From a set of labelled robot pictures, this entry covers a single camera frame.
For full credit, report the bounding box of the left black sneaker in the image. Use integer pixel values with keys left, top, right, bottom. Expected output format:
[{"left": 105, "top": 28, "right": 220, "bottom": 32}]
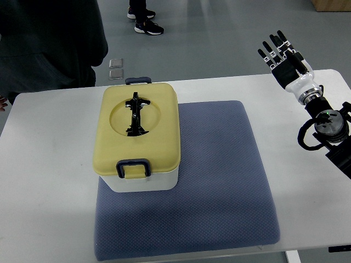
[{"left": 134, "top": 20, "right": 164, "bottom": 36}]

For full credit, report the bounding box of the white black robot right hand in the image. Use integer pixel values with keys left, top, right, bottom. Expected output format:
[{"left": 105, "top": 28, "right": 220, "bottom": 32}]
[{"left": 258, "top": 30, "right": 323, "bottom": 105}]

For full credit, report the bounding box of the black bracket under table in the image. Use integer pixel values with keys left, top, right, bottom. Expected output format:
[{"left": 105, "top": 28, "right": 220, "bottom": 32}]
[{"left": 328, "top": 245, "right": 351, "bottom": 253}]

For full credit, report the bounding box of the lower metal floor plate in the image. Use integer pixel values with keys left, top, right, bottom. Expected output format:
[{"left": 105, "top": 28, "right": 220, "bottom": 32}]
[{"left": 109, "top": 68, "right": 124, "bottom": 80}]

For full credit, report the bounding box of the blue grey cushion mat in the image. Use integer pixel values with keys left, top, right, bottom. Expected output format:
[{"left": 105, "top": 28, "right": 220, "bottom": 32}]
[{"left": 94, "top": 100, "right": 280, "bottom": 261}]

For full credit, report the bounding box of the right black sneaker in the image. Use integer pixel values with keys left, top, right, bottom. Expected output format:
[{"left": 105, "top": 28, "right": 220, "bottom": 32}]
[{"left": 127, "top": 7, "right": 156, "bottom": 20}]

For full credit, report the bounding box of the black sneaker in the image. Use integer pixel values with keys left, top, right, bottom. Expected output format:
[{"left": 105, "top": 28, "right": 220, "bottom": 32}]
[
  {"left": 134, "top": 20, "right": 164, "bottom": 36},
  {"left": 127, "top": 7, "right": 156, "bottom": 20}
]

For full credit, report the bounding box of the white table leg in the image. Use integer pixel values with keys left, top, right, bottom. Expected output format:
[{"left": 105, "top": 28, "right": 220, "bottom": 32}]
[{"left": 285, "top": 250, "right": 301, "bottom": 263}]

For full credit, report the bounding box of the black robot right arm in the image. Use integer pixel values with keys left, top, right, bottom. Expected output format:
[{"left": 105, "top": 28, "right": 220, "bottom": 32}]
[{"left": 297, "top": 95, "right": 350, "bottom": 177}]

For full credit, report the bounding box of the yellow storage box lid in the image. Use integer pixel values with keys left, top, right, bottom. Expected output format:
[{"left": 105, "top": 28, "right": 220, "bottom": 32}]
[{"left": 93, "top": 83, "right": 180, "bottom": 179}]

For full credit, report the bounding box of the upper metal floor plate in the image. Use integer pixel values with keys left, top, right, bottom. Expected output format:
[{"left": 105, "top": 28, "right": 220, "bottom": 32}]
[{"left": 109, "top": 59, "right": 123, "bottom": 68}]

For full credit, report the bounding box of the metal floor plate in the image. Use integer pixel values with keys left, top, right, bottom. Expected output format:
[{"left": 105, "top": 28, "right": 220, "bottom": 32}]
[
  {"left": 109, "top": 59, "right": 123, "bottom": 68},
  {"left": 109, "top": 68, "right": 124, "bottom": 80}
]

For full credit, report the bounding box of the wooden cabinet corner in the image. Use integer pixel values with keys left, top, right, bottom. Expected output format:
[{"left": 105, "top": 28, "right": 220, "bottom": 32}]
[{"left": 311, "top": 0, "right": 350, "bottom": 12}]

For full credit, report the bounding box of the white storage box base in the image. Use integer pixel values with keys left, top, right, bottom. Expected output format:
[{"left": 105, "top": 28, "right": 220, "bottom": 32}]
[{"left": 101, "top": 165, "right": 179, "bottom": 193}]

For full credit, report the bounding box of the person in dark hoodie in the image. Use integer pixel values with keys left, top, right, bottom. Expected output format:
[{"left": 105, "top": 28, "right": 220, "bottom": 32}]
[{"left": 1, "top": 1, "right": 108, "bottom": 109}]

